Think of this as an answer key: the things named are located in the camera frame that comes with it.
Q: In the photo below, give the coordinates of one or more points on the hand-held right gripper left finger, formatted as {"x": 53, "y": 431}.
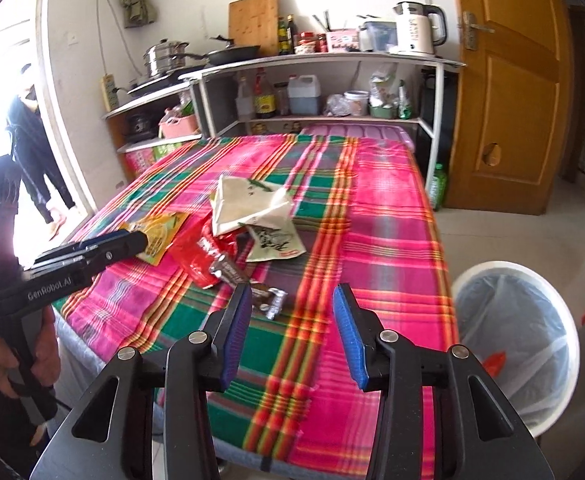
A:
{"x": 235, "y": 340}

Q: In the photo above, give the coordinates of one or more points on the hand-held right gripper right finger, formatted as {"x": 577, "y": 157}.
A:
{"x": 352, "y": 345}

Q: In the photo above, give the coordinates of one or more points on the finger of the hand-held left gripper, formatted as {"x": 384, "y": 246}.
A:
{"x": 102, "y": 240}
{"x": 122, "y": 249}

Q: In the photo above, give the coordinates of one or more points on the yellow wrapper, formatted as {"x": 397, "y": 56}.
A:
{"x": 165, "y": 232}

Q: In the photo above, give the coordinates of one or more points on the brown silver wrapper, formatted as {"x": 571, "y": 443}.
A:
{"x": 267, "y": 300}

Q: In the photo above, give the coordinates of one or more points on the person's left hand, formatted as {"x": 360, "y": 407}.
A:
{"x": 47, "y": 355}

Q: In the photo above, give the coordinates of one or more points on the red wrapper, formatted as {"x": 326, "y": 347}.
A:
{"x": 197, "y": 255}

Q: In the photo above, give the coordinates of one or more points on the red printed storage box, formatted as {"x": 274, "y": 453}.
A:
{"x": 142, "y": 160}

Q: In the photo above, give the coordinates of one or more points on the printed paper bag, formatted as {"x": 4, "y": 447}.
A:
{"x": 277, "y": 245}

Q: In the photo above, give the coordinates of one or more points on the plaid tablecloth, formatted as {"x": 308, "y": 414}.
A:
{"x": 372, "y": 240}

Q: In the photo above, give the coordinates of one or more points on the white paper bag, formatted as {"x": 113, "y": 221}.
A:
{"x": 247, "y": 205}

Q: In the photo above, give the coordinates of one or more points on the pink plastic basket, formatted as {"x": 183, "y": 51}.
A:
{"x": 180, "y": 127}

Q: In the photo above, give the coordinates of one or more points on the low wooden shelf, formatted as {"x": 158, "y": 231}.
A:
{"x": 137, "y": 105}

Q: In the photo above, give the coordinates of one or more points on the yellowed power strip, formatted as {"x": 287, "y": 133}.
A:
{"x": 107, "y": 92}

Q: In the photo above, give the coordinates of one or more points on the black induction cooker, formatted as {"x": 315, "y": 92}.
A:
{"x": 157, "y": 87}

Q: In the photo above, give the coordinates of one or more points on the green plastic bottle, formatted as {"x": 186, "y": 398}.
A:
{"x": 437, "y": 190}

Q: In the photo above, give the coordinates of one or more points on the steel steamer pot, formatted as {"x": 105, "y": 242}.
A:
{"x": 165, "y": 62}

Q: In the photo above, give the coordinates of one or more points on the white plastic bottle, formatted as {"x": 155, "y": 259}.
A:
{"x": 245, "y": 105}

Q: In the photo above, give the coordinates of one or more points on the oil bottle with yellow label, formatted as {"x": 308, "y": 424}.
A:
{"x": 265, "y": 102}

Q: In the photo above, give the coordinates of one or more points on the storage box with pink lid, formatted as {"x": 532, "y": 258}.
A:
{"x": 372, "y": 132}

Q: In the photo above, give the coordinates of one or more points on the black wok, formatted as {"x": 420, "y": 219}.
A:
{"x": 232, "y": 54}

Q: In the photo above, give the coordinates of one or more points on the green bowl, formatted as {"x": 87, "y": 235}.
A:
{"x": 383, "y": 112}

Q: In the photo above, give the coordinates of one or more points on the white plastic jug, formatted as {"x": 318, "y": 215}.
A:
{"x": 303, "y": 97}

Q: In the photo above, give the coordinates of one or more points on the white shelving unit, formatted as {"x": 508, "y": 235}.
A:
{"x": 439, "y": 125}

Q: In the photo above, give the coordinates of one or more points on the crumpled clear plastic bag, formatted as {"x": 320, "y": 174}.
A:
{"x": 336, "y": 106}

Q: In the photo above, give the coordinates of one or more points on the white plastic tub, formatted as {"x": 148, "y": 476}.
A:
{"x": 356, "y": 105}

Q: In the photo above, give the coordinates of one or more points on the green packet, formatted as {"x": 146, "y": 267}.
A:
{"x": 404, "y": 105}

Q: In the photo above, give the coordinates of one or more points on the wooden cutting board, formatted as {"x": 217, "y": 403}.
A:
{"x": 252, "y": 25}

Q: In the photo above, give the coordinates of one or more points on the green glass bottle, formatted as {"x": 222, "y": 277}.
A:
{"x": 282, "y": 40}

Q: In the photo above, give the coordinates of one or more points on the dark sauce bottle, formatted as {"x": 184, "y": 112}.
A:
{"x": 291, "y": 37}

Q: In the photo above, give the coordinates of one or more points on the wooden door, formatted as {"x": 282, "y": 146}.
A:
{"x": 512, "y": 110}

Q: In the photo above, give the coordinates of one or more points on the pink utensil holder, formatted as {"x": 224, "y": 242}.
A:
{"x": 342, "y": 41}

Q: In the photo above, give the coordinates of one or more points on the clear plastic pitcher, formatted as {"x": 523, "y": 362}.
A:
{"x": 380, "y": 37}

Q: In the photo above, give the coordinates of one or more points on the white electric kettle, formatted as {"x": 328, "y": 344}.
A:
{"x": 412, "y": 30}

